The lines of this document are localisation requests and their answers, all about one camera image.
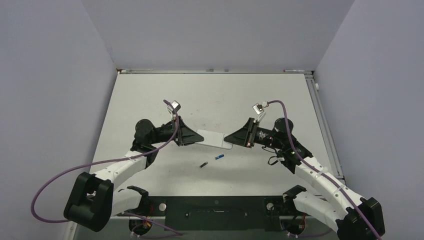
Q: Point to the white air conditioner remote control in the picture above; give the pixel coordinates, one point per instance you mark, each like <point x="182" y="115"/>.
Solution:
<point x="214" y="139"/>

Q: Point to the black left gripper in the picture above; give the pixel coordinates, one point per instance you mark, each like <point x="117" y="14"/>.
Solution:
<point x="184" y="136"/>

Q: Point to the black AAA battery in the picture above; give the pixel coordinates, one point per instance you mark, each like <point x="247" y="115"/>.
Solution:
<point x="203" y="165"/>

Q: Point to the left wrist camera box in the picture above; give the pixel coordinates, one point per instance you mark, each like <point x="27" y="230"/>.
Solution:
<point x="176" y="106"/>

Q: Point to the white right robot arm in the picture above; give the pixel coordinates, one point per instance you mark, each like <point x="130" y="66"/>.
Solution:
<point x="344" y="211"/>

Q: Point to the aluminium frame rail right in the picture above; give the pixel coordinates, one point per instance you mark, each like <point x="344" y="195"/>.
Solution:
<point x="313" y="89"/>

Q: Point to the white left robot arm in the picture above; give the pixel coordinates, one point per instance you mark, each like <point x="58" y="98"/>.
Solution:
<point x="96" y="197"/>

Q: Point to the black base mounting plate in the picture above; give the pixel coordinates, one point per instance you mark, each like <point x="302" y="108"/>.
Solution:
<point x="222" y="213"/>

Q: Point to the blue AAA battery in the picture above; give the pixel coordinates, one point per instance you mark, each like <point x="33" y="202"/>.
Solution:
<point x="219" y="156"/>

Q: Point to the aluminium frame rail back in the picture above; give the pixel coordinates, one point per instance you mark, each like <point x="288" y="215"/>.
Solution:
<point x="213" y="71"/>

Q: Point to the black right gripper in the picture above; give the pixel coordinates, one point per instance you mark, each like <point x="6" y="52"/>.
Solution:
<point x="245" y="136"/>

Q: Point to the aluminium frame rail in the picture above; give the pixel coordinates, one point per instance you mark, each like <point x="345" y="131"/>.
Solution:
<point x="213" y="71"/>
<point x="313" y="89"/>

